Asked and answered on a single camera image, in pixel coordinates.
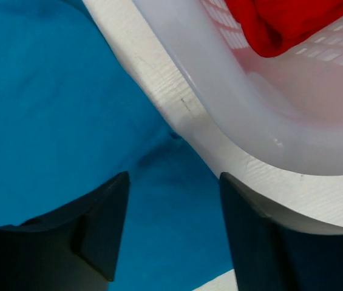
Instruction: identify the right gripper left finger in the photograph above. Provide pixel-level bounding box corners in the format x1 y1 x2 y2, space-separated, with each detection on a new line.
0 172 130 290

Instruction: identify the bright red t shirt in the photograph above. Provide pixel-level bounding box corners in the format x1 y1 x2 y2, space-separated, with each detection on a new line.
225 0 343 58

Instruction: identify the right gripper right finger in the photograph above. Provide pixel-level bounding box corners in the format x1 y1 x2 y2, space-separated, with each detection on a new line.
219 172 343 290

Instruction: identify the white plastic basket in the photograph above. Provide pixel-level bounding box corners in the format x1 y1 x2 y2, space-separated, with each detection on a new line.
131 0 343 176

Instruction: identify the blue t shirt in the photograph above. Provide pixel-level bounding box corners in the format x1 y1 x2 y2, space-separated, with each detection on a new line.
0 1 231 290

